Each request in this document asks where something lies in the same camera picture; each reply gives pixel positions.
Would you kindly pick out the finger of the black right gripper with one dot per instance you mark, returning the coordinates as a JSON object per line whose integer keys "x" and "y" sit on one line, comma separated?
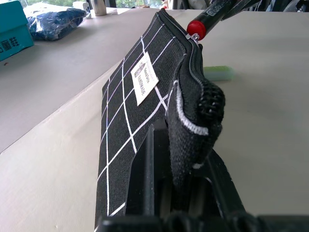
{"x": 235, "y": 8}

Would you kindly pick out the green highlighter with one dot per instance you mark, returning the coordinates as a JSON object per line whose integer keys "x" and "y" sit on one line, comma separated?
{"x": 219, "y": 72}

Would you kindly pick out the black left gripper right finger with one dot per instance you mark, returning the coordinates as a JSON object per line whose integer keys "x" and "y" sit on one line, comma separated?
{"x": 213, "y": 101}

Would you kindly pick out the steel cup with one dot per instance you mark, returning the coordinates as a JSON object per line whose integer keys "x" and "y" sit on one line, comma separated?
{"x": 99, "y": 7}

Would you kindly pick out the black marker with red cap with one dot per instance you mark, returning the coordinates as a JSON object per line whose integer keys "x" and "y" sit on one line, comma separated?
{"x": 205, "y": 19}

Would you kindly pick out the small white box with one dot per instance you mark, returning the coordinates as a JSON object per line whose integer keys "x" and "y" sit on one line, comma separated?
{"x": 80, "y": 7}

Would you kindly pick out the blue plastic-wrapped bundle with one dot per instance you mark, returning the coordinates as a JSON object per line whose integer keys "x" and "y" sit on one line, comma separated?
{"x": 54, "y": 23}

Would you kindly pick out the teal cardboard box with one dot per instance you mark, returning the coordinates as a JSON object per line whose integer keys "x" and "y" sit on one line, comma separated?
{"x": 13, "y": 31}

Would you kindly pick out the black grid fabric zip pouch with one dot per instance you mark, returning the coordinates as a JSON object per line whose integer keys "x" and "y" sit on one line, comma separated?
{"x": 125, "y": 116}

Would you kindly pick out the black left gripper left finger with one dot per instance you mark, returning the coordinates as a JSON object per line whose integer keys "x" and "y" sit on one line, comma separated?
{"x": 149, "y": 169}

